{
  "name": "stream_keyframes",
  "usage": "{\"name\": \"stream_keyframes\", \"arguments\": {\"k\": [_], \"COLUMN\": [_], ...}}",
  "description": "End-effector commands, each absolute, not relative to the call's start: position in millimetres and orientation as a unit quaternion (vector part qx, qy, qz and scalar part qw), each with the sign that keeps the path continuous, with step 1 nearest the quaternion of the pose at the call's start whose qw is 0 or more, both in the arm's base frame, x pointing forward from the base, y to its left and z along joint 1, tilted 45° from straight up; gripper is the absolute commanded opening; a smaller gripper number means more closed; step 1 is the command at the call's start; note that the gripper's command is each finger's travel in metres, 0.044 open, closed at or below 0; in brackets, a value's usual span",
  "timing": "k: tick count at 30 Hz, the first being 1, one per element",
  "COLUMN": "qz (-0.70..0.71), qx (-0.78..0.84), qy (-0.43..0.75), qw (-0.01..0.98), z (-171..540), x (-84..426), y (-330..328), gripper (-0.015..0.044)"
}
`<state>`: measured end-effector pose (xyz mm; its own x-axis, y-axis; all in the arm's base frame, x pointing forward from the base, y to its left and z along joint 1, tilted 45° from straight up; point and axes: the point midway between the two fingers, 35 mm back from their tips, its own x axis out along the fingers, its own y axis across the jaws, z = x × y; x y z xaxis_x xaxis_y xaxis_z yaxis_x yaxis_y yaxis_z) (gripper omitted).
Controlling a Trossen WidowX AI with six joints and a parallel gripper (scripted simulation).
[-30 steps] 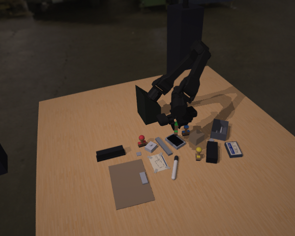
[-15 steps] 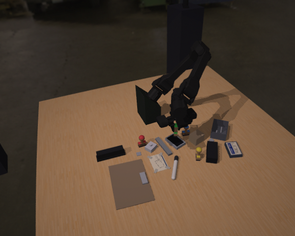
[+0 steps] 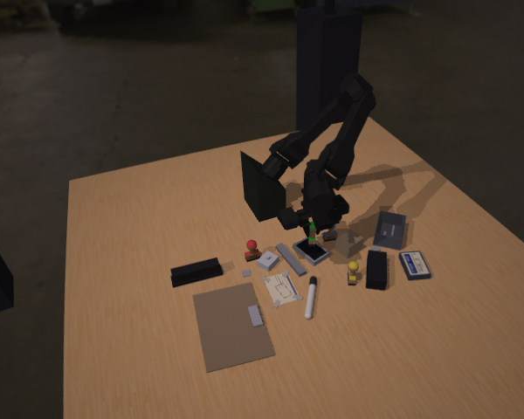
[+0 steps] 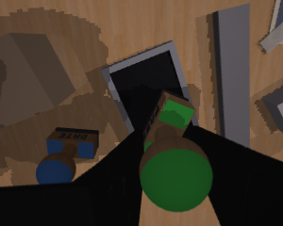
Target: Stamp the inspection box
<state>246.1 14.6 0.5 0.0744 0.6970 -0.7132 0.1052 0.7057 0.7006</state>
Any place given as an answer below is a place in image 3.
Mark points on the wooden stamp with red knob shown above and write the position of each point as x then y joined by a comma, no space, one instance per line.
252,254

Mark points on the blue and brown date stamp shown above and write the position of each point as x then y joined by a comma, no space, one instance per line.
331,235

